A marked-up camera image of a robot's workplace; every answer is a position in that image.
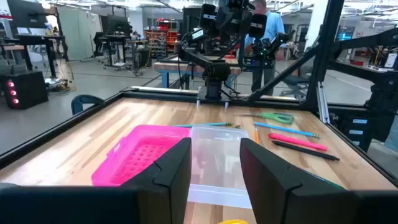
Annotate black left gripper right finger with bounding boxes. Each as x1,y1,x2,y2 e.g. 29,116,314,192
239,138,357,224

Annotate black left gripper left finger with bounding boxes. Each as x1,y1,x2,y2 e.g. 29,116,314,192
121,136,193,224

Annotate clear pencil box pink lid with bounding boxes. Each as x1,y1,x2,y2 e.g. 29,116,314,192
91,124,253,210

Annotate black pen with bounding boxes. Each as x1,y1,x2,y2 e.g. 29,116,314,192
272,140,341,162

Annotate pink pen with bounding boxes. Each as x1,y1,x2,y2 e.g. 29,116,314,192
268,133,329,152

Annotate green printed pencil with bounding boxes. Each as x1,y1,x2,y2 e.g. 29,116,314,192
306,170,346,190

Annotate blue pencil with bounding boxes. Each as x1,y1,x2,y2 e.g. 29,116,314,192
253,121,322,139

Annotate green scissors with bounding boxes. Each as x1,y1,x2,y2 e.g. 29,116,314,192
239,111,295,125

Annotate person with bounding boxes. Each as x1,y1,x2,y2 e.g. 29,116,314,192
244,0,285,96

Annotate dark office chair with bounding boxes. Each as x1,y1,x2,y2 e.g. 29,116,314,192
279,74,310,99

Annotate silver metal bar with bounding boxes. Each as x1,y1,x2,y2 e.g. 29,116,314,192
316,81,330,124

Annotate blue-legged workbench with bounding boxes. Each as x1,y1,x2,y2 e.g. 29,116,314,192
152,55,242,90

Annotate red parts shelf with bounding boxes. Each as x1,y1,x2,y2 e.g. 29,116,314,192
144,18,181,54

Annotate black machine stand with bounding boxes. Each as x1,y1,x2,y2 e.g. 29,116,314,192
328,27,398,144

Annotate black standing desk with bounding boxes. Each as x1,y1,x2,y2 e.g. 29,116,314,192
99,34,149,71
12,34,70,78

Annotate black monitor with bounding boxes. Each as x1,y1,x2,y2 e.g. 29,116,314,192
6,0,47,29
107,14,133,35

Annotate black computer tower red lights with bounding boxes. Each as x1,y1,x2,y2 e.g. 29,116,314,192
0,70,49,110

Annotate grey curtain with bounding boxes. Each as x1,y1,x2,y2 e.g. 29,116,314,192
57,6,102,62

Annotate black aluminium table frame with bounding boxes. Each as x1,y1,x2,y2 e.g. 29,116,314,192
0,0,398,187

